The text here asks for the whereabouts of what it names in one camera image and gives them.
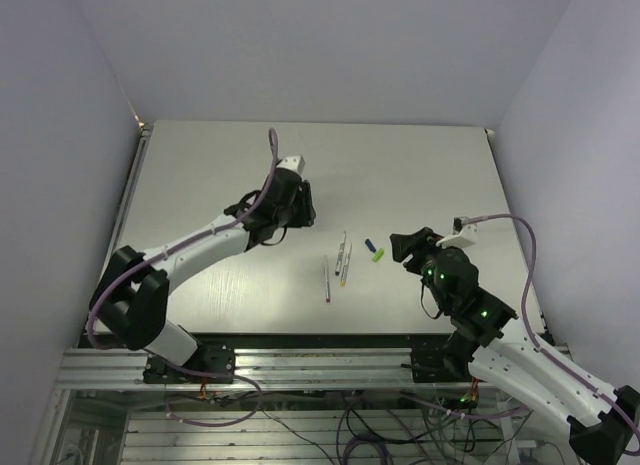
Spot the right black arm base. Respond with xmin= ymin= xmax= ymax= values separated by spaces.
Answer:
xmin=401 ymin=331 xmax=479 ymax=383

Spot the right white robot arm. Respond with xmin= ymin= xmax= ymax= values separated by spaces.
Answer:
xmin=390 ymin=227 xmax=639 ymax=464

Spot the pink marker pen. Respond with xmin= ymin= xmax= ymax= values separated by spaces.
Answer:
xmin=323 ymin=255 xmax=331 ymax=303

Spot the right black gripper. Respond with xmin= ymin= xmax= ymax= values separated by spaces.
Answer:
xmin=390 ymin=227 xmax=457 ymax=311

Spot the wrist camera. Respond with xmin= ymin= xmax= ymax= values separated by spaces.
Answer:
xmin=436 ymin=217 xmax=478 ymax=249
xmin=277 ymin=155 xmax=305 ymax=176

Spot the blue pen cap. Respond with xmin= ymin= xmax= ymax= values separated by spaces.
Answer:
xmin=365 ymin=239 xmax=377 ymax=253

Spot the orange marker pen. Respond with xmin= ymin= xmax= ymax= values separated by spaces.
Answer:
xmin=340 ymin=243 xmax=352 ymax=287

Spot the aluminium table edge rail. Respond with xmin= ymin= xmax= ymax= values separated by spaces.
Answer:
xmin=97 ymin=123 xmax=154 ymax=283

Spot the light green pen cap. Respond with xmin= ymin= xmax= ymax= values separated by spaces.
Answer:
xmin=372 ymin=249 xmax=384 ymax=262

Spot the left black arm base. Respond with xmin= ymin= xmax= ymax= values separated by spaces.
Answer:
xmin=143 ymin=344 xmax=236 ymax=385

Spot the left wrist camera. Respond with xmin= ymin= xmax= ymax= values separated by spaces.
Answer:
xmin=277 ymin=155 xmax=305 ymax=176

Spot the aluminium frame rail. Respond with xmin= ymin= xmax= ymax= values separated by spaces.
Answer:
xmin=54 ymin=348 xmax=470 ymax=392

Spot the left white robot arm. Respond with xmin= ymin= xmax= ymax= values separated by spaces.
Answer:
xmin=87 ymin=156 xmax=315 ymax=382

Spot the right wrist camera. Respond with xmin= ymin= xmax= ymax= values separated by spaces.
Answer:
xmin=436 ymin=217 xmax=478 ymax=249

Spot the white marker pen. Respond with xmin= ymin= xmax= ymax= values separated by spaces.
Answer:
xmin=334 ymin=230 xmax=347 ymax=277

